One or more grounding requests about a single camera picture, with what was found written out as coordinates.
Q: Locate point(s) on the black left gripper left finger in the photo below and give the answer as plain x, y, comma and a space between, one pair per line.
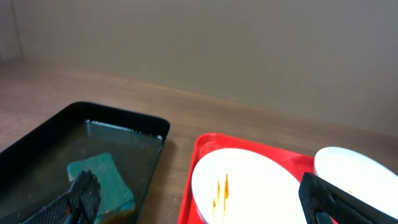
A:
79, 204

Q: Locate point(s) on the white plate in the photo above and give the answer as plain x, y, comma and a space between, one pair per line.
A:
239, 186
360, 176

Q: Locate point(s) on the green yellow sponge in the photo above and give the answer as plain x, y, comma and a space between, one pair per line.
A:
117, 200

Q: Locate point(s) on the red plastic tray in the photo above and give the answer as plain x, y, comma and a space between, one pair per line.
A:
296, 163

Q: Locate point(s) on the black water tray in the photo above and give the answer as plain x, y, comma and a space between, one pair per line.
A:
34, 168

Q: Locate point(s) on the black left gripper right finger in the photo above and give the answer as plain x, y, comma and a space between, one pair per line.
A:
323, 203

